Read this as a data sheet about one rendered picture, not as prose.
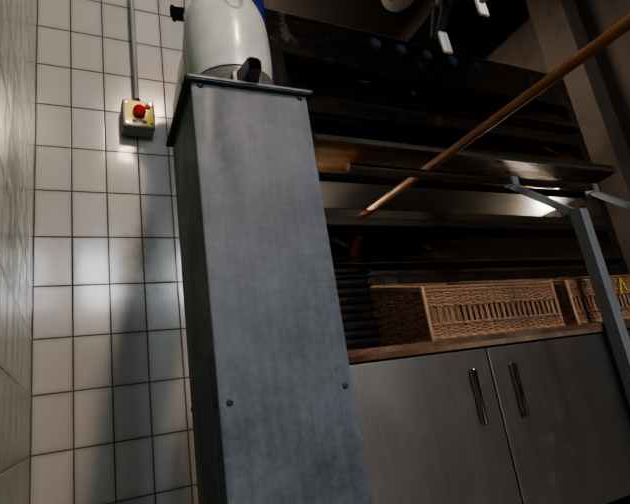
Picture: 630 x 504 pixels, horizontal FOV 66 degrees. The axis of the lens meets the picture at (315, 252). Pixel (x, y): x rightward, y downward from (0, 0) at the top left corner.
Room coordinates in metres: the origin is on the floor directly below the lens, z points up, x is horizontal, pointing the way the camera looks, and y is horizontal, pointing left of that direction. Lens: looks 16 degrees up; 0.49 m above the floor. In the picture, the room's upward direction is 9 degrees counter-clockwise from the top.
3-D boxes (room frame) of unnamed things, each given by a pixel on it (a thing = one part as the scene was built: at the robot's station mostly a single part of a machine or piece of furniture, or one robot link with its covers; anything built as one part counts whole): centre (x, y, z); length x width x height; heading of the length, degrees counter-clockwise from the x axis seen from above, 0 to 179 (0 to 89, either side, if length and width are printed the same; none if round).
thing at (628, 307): (1.93, -0.92, 0.72); 0.56 x 0.49 x 0.28; 119
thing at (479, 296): (1.65, -0.39, 0.72); 0.56 x 0.49 x 0.28; 120
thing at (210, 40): (0.80, 0.11, 1.17); 0.18 x 0.16 x 0.22; 24
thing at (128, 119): (1.42, 0.52, 1.46); 0.10 x 0.07 x 0.10; 118
